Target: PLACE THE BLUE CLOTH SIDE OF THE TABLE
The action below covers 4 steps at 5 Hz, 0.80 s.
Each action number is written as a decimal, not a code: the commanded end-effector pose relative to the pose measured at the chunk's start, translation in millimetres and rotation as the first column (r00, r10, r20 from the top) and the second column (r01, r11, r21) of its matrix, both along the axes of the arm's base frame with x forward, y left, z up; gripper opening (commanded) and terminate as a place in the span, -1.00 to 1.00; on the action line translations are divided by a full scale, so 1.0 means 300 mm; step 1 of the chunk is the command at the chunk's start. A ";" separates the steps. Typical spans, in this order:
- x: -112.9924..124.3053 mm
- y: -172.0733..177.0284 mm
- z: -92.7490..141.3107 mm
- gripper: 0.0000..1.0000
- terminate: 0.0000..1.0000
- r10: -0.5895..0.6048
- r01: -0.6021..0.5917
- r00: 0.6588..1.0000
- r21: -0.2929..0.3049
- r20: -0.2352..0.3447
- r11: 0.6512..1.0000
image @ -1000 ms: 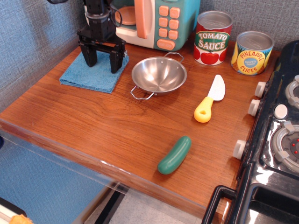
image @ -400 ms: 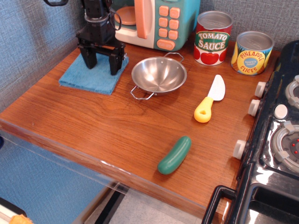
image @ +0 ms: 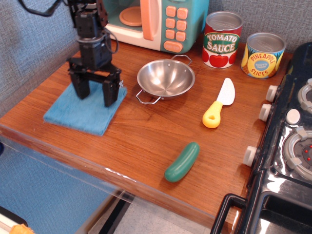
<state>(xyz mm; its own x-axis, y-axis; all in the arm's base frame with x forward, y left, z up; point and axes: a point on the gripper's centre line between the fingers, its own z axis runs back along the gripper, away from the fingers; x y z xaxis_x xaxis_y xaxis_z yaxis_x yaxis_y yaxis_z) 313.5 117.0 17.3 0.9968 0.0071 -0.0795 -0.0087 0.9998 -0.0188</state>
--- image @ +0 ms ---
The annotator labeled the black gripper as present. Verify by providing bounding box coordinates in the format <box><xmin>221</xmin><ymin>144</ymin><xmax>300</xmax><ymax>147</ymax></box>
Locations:
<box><xmin>67</xmin><ymin>36</ymin><xmax>121</xmax><ymax>107</ymax></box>

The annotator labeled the blue cloth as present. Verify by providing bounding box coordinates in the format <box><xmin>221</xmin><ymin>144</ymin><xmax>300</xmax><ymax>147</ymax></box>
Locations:
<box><xmin>43</xmin><ymin>81</ymin><xmax>127</xmax><ymax>136</ymax></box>

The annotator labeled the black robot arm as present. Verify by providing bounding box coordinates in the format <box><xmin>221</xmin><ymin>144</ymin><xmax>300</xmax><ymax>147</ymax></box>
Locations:
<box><xmin>65</xmin><ymin>0</ymin><xmax>121</xmax><ymax>107</ymax></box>

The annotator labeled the small steel pot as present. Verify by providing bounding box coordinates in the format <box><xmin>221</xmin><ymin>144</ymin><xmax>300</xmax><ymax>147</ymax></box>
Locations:
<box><xmin>136</xmin><ymin>55</ymin><xmax>195</xmax><ymax>105</ymax></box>

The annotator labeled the green toy sausage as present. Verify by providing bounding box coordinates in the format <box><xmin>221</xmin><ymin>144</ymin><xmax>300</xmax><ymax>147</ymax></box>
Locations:
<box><xmin>164</xmin><ymin>142</ymin><xmax>200</xmax><ymax>183</ymax></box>

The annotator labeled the teal toy microwave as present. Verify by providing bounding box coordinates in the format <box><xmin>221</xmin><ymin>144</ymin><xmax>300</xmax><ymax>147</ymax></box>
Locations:
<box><xmin>103</xmin><ymin>0</ymin><xmax>210</xmax><ymax>54</ymax></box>

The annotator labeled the tomato sauce can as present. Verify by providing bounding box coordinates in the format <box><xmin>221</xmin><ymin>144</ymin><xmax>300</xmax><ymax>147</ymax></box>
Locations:
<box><xmin>202</xmin><ymin>11</ymin><xmax>243</xmax><ymax>69</ymax></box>

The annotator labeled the orange fuzzy object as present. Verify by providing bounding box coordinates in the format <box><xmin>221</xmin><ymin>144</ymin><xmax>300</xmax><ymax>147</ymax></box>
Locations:
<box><xmin>9</xmin><ymin>224</ymin><xmax>34</xmax><ymax>234</ymax></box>

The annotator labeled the white stove knob bottom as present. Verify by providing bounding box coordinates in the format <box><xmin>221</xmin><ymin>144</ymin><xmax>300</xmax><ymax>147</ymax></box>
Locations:
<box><xmin>243</xmin><ymin>146</ymin><xmax>258</xmax><ymax>167</ymax></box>

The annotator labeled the white stove knob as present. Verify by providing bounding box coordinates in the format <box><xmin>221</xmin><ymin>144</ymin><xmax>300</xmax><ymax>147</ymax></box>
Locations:
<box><xmin>258</xmin><ymin>104</ymin><xmax>272</xmax><ymax>122</ymax></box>
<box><xmin>243</xmin><ymin>146</ymin><xmax>258</xmax><ymax>167</ymax></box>
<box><xmin>266</xmin><ymin>85</ymin><xmax>278</xmax><ymax>102</ymax></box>

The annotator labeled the pineapple slices can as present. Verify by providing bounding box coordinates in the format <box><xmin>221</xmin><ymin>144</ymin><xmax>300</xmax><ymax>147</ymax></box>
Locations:
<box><xmin>241</xmin><ymin>32</ymin><xmax>286</xmax><ymax>79</ymax></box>

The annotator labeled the white stove knob middle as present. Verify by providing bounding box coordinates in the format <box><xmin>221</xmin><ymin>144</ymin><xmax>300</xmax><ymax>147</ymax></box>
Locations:
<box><xmin>258</xmin><ymin>104</ymin><xmax>272</xmax><ymax>122</ymax></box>

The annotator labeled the white stove knob top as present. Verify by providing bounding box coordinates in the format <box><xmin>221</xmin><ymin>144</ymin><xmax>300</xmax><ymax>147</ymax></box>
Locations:
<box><xmin>266</xmin><ymin>85</ymin><xmax>278</xmax><ymax>102</ymax></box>

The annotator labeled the black toy stove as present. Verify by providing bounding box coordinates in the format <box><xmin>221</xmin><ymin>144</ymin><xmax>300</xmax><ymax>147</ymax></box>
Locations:
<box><xmin>211</xmin><ymin>42</ymin><xmax>312</xmax><ymax>234</ymax></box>

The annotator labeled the yellow handled toy knife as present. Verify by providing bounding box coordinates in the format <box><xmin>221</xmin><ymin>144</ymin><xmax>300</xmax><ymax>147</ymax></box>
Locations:
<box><xmin>202</xmin><ymin>78</ymin><xmax>235</xmax><ymax>128</ymax></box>

